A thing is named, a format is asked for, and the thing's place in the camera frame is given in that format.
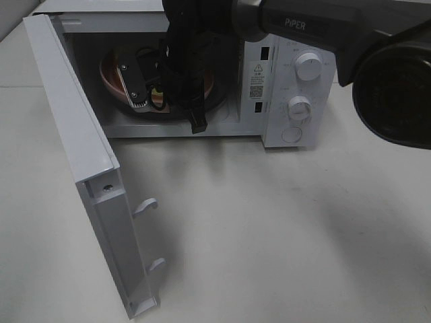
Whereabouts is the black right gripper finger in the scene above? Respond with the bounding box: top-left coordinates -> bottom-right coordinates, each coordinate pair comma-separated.
187,101 -> 207,134

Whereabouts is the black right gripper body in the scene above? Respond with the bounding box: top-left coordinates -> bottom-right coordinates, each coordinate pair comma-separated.
160,1 -> 233,110

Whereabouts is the pink round plate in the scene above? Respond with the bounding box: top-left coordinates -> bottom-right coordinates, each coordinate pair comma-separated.
99,47 -> 216,114

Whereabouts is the round white door button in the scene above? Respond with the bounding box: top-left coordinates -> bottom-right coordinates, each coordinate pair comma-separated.
281,127 -> 302,143

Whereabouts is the white microwave door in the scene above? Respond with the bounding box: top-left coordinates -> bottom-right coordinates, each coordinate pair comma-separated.
24,14 -> 166,319

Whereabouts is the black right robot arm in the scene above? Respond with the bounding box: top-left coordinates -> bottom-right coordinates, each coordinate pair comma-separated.
162,1 -> 430,149

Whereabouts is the glass microwave turntable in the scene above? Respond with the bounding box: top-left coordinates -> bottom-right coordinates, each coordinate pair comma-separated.
117,87 -> 227,122

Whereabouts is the white warning label sticker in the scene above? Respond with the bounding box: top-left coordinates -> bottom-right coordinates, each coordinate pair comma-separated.
248,60 -> 268,100

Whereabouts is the white microwave oven body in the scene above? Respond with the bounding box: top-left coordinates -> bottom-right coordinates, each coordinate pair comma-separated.
24,1 -> 335,148

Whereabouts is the lower white timer knob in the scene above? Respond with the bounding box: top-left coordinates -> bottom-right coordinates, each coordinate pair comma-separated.
288,96 -> 311,122

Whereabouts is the upper white power knob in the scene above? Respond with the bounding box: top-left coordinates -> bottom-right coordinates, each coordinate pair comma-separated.
294,52 -> 323,81

